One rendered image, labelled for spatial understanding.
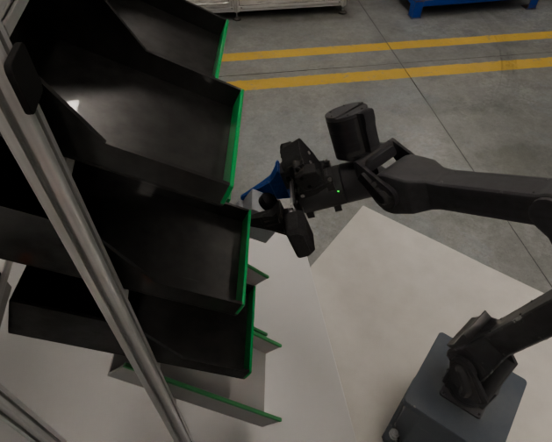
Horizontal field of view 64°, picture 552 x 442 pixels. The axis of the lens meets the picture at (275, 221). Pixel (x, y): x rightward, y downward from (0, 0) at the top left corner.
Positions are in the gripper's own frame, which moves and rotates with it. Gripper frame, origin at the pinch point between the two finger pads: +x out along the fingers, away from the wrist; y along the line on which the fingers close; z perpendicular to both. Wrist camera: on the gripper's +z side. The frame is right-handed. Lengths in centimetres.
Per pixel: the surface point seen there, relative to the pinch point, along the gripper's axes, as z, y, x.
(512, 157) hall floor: -172, -159, -104
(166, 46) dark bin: 27.1, 1.7, 0.7
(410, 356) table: -49, 6, -15
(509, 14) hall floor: -201, -365, -178
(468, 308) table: -55, -5, -31
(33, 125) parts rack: 34.8, 24.5, 1.4
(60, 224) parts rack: 27.6, 24.9, 5.2
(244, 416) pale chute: -21.1, 22.7, 11.0
